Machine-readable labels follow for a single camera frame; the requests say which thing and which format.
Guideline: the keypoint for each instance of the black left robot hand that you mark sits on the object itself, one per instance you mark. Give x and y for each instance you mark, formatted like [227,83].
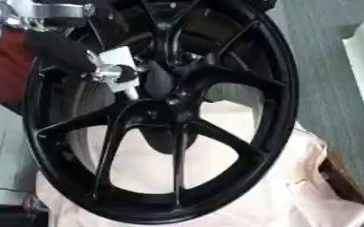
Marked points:
[61,50]

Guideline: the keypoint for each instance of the white pin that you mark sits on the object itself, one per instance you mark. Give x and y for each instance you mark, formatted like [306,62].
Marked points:
[119,56]

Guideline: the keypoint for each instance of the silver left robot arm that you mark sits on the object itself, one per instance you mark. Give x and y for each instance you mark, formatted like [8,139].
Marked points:
[45,10]

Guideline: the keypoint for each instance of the black spoked wheel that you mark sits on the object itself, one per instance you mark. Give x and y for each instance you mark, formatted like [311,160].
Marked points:
[278,97]

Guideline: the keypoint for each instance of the brown box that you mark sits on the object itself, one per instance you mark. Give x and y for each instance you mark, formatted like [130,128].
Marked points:
[345,180]

